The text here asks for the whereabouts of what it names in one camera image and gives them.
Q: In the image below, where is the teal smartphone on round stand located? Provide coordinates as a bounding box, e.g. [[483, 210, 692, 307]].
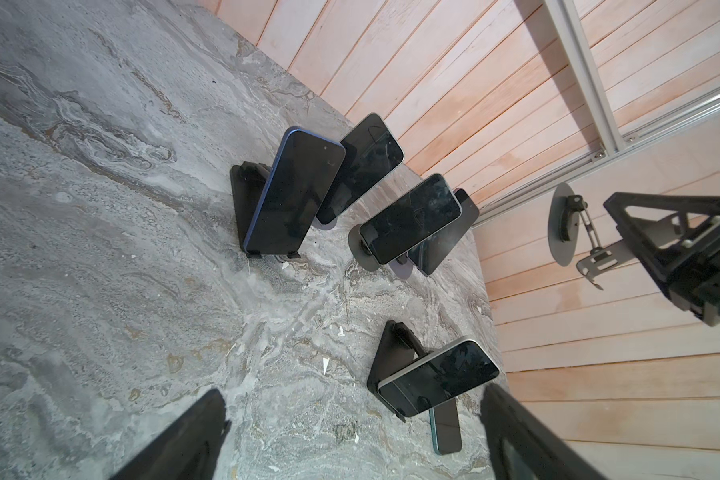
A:
[[359, 174, 462, 265]]

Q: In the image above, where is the black folding phone stand left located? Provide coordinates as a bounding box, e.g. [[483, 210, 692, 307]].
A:
[[230, 160, 309, 258]]

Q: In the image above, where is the blue-edged smartphone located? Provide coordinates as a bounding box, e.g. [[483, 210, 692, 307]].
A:
[[241, 127, 345, 255]]

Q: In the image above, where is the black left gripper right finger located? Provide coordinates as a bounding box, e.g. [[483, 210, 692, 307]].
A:
[[480, 383, 604, 480]]

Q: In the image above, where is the green-edged smartphone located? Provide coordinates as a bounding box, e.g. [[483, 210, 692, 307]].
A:
[[429, 399, 463, 456]]

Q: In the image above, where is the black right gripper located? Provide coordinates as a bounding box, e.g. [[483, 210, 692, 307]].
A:
[[604, 192, 720, 326]]

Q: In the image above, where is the purple smartphone on round stand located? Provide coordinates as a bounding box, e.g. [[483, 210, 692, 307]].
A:
[[407, 188, 479, 276]]

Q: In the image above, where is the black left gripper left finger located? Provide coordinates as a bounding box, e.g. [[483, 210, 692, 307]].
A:
[[112, 389, 230, 480]]

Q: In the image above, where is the grey round empty phone stand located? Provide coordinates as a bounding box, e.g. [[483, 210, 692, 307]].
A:
[[547, 183, 634, 290]]

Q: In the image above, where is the black folding phone stand front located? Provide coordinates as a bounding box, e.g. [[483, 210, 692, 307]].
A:
[[366, 320, 430, 423]]

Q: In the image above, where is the silver-edged smartphone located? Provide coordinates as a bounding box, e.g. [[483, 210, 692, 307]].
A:
[[378, 336, 500, 418]]

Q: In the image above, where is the green smartphone on round stand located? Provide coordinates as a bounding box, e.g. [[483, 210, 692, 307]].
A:
[[316, 113, 404, 225]]

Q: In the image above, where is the black folding phone stand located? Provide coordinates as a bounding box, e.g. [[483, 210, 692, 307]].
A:
[[230, 160, 309, 258], [366, 320, 430, 423]]

